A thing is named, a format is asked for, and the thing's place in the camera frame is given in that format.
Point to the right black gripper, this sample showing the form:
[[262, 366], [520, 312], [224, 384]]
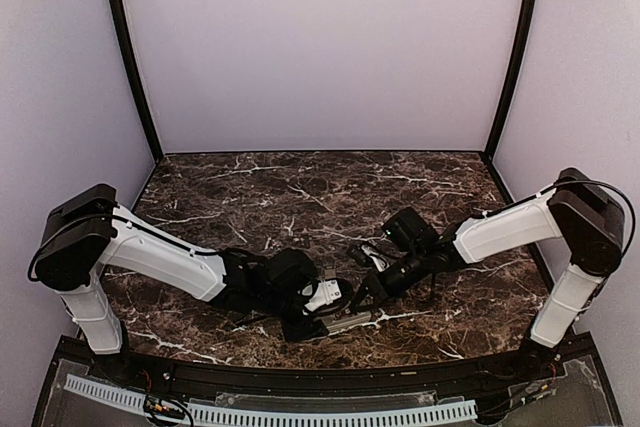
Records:
[[377, 288]]

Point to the black frame post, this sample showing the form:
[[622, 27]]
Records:
[[128, 56], [520, 40]]

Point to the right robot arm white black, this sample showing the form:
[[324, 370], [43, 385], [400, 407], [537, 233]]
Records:
[[593, 221]]

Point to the black front rail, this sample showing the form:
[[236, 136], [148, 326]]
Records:
[[577, 369]]

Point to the white slotted cable duct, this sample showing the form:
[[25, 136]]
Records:
[[202, 414]]

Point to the left black frame post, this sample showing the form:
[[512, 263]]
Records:
[[128, 56]]

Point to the grey remote control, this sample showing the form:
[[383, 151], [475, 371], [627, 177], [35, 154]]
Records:
[[337, 324]]

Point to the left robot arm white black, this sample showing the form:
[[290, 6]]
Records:
[[93, 230]]

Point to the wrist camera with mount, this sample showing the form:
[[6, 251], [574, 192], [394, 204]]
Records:
[[324, 297], [367, 255]]

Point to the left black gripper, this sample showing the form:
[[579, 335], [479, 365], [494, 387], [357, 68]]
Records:
[[305, 331]]

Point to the right black frame post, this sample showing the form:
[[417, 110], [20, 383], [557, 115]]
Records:
[[520, 40]]

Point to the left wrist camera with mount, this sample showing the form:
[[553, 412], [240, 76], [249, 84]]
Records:
[[324, 297]]

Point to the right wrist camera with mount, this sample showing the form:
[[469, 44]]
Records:
[[367, 255]]

